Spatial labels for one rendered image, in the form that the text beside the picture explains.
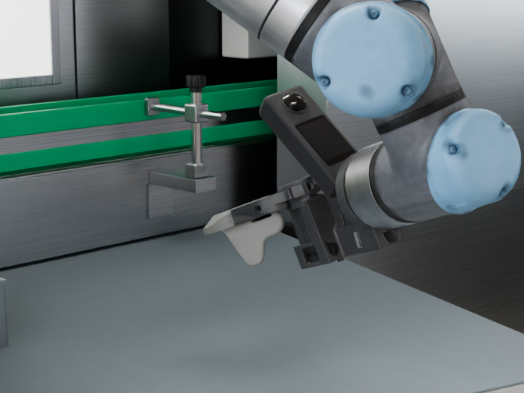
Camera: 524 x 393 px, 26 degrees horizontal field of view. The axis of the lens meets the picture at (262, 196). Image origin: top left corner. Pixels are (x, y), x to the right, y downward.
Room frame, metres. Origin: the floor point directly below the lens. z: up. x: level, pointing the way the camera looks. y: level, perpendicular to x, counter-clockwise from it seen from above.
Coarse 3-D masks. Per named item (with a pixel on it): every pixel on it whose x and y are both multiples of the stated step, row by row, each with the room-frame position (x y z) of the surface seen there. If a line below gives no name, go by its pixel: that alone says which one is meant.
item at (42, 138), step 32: (224, 96) 1.83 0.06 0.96; (256, 96) 1.88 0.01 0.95; (0, 128) 1.54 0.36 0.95; (32, 128) 1.58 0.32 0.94; (64, 128) 1.62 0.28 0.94; (96, 128) 1.66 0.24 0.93; (128, 128) 1.70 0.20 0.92; (160, 128) 1.74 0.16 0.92; (224, 128) 1.83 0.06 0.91; (256, 128) 1.88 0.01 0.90; (0, 160) 1.54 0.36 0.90; (32, 160) 1.58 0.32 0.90; (64, 160) 1.61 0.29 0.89
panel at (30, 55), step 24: (0, 0) 1.74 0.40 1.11; (24, 0) 1.77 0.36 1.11; (0, 24) 1.74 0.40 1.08; (24, 24) 1.77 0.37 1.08; (48, 24) 1.80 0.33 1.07; (0, 48) 1.74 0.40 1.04; (24, 48) 1.77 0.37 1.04; (48, 48) 1.80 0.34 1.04; (0, 72) 1.73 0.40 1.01; (24, 72) 1.76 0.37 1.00; (48, 72) 1.79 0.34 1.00
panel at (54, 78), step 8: (48, 0) 1.80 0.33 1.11; (56, 0) 1.80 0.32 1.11; (48, 8) 1.80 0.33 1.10; (56, 8) 1.80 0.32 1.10; (56, 16) 1.80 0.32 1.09; (56, 24) 1.80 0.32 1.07; (56, 32) 1.80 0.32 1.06; (56, 40) 1.80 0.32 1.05; (56, 48) 1.80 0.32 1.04; (56, 56) 1.80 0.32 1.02; (56, 64) 1.80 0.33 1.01; (56, 72) 1.80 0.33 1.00; (0, 80) 1.73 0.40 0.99; (8, 80) 1.74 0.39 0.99; (16, 80) 1.75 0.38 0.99; (24, 80) 1.76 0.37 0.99; (32, 80) 1.77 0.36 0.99; (40, 80) 1.78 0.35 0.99; (48, 80) 1.79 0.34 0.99; (56, 80) 1.80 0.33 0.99; (0, 88) 1.73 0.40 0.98; (8, 88) 1.74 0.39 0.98
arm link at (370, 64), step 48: (240, 0) 0.77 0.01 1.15; (288, 0) 0.76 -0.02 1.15; (336, 0) 0.76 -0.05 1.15; (384, 0) 0.78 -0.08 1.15; (288, 48) 0.77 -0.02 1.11; (336, 48) 0.74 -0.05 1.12; (384, 48) 0.73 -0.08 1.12; (432, 48) 0.76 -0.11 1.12; (336, 96) 0.73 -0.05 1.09; (384, 96) 0.73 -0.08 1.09
